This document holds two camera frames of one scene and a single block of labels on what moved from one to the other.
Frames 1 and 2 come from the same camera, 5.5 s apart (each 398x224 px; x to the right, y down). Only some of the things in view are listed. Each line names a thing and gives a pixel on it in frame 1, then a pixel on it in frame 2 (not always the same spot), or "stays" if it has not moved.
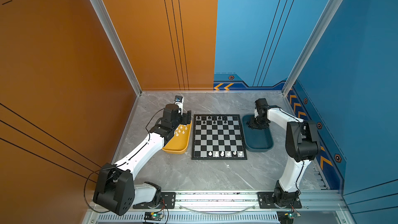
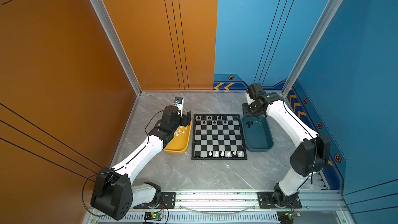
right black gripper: (252, 125) -> (244, 106)
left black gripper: (186, 118) stays
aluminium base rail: (235, 200) stays
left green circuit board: (153, 216) stays
